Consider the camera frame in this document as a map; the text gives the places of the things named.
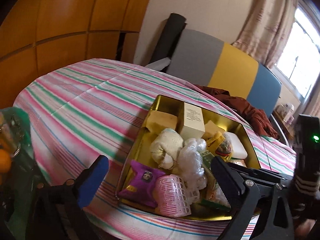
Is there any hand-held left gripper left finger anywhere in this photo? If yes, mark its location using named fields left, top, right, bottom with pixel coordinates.
left=25, top=155, right=110, bottom=240

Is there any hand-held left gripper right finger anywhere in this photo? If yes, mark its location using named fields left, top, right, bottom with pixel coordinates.
left=211, top=156, right=294, bottom=240

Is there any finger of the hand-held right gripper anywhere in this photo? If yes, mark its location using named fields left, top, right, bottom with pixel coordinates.
left=229, top=164, right=288, bottom=185

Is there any white foam sponge block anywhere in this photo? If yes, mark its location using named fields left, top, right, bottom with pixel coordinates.
left=226, top=131, right=248, bottom=159

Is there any yellow fabric pouch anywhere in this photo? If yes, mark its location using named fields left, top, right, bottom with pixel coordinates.
left=206, top=131, right=234, bottom=160

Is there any purple snack packet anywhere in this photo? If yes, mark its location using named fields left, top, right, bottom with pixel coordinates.
left=118, top=160, right=166, bottom=208

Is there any pink plastic hair roller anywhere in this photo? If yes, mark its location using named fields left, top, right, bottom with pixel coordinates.
left=153, top=174, right=192, bottom=217

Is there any gold metal tin box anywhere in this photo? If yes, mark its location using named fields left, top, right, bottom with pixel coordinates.
left=115, top=94, right=262, bottom=222

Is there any cream towel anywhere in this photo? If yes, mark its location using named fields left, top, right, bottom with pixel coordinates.
left=150, top=128, right=184, bottom=169

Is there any beige cardboard box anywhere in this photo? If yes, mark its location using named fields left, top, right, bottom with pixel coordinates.
left=178, top=102, right=206, bottom=138

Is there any yellow sponge block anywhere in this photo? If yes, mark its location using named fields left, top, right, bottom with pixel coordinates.
left=146, top=110, right=178, bottom=132

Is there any wooden side desk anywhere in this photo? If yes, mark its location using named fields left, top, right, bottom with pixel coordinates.
left=274, top=111, right=295, bottom=140

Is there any white carton box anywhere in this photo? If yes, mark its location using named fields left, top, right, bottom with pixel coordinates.
left=276, top=104, right=295, bottom=124

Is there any striped knit sleeve cuff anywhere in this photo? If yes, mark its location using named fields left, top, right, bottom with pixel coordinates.
left=291, top=171, right=320, bottom=198

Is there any brown jacket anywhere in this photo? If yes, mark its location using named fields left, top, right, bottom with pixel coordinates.
left=194, top=84, right=280, bottom=139

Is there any green plastic bag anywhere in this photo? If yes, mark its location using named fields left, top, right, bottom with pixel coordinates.
left=0, top=107, right=50, bottom=240

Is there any pink green striped tablecloth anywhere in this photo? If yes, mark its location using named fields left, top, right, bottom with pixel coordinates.
left=13, top=58, right=298, bottom=240

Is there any window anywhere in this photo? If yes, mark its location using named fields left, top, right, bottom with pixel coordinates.
left=275, top=7, right=320, bottom=98

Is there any orange fruit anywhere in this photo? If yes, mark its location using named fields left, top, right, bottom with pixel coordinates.
left=0, top=149, right=12, bottom=174

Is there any glass jar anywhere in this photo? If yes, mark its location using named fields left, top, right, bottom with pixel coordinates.
left=0, top=110, right=22, bottom=155

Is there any grey yellow blue chair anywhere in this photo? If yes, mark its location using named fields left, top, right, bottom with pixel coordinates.
left=166, top=29, right=290, bottom=145

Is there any beige patterned curtain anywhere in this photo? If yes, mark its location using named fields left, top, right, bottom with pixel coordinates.
left=232, top=0, right=299, bottom=67

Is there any white foam wrap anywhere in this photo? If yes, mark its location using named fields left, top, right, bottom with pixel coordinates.
left=145, top=57, right=172, bottom=72

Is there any black rolled mat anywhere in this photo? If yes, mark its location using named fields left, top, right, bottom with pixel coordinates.
left=153, top=12, right=187, bottom=64

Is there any wooden wardrobe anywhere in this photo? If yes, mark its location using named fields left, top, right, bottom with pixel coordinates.
left=0, top=0, right=157, bottom=110

